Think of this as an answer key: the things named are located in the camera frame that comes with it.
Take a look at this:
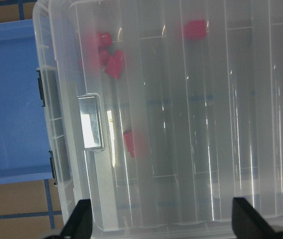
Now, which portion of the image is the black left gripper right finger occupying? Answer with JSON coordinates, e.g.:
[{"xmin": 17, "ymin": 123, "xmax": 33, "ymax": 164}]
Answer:
[{"xmin": 232, "ymin": 197, "xmax": 283, "ymax": 239}]

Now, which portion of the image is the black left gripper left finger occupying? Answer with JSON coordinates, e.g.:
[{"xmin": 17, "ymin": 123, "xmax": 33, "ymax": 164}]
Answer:
[{"xmin": 60, "ymin": 199, "xmax": 93, "ymax": 239}]

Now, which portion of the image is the clear plastic box lid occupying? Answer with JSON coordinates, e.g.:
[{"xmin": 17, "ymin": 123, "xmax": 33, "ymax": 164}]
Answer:
[{"xmin": 48, "ymin": 0, "xmax": 283, "ymax": 232}]

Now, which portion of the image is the blue plastic tray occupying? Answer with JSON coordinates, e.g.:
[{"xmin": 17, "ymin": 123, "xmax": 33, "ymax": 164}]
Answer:
[{"xmin": 0, "ymin": 20, "xmax": 52, "ymax": 184}]

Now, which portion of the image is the clear plastic storage box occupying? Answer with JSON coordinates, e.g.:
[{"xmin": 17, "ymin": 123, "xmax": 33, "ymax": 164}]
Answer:
[{"xmin": 32, "ymin": 0, "xmax": 283, "ymax": 239}]

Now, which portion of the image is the red block upper left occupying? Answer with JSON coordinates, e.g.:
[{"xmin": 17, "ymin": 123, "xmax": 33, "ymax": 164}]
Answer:
[{"xmin": 96, "ymin": 31, "xmax": 112, "ymax": 50}]

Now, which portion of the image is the red block far compartment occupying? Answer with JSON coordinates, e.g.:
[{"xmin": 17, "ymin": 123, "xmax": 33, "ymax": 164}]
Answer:
[{"xmin": 183, "ymin": 19, "xmax": 207, "ymax": 41}]

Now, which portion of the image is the red block near handle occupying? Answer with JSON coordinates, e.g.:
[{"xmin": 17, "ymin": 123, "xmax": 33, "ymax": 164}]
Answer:
[{"xmin": 123, "ymin": 130, "xmax": 146, "ymax": 158}]

